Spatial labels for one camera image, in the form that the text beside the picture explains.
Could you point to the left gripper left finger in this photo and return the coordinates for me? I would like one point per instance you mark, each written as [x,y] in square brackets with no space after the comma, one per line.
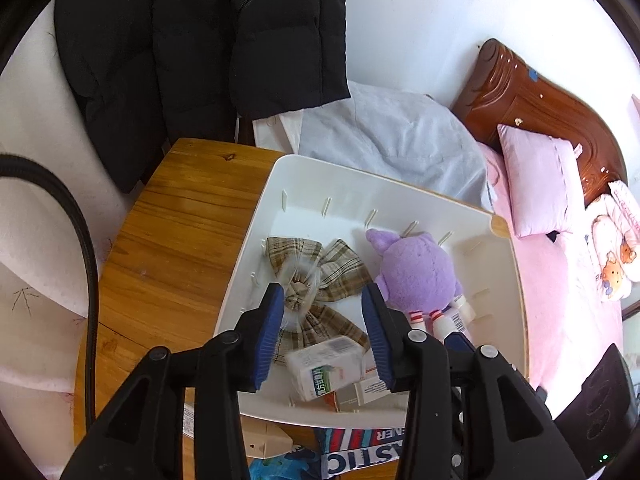
[234,361]

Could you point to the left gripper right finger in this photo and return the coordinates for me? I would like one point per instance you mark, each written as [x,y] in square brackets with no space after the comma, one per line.
[411,361]

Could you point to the purple plush toy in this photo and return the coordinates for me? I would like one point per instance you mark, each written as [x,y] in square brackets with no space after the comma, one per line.
[417,278]

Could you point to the white printed small box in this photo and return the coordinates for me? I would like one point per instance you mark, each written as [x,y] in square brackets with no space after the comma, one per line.
[325,367]

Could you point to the plaid fabric bow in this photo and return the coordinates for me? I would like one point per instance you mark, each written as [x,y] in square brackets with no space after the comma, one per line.
[314,277]

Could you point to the red white toothpaste box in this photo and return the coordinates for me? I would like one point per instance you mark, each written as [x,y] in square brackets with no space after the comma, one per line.
[351,398]

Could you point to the beige plastic adapter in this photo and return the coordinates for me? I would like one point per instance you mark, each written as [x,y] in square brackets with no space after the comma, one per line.
[264,439]

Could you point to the striped elastic band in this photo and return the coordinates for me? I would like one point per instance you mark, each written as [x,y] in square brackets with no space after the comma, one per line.
[345,450]

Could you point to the blue patterned cloth pouch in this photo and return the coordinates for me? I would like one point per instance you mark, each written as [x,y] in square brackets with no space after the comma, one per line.
[299,464]

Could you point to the grey cloth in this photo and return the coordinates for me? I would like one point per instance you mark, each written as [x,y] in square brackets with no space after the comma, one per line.
[405,136]

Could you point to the pink pillow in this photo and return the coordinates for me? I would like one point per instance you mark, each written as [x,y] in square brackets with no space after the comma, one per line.
[544,183]

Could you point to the pink cartoon blanket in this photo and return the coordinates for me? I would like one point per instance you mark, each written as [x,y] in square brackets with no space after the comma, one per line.
[613,238]

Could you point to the brown wooden headboard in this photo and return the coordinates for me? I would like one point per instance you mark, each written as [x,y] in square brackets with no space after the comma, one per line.
[503,89]

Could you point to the black hanging jacket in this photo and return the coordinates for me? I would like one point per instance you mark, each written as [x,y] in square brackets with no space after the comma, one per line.
[146,73]

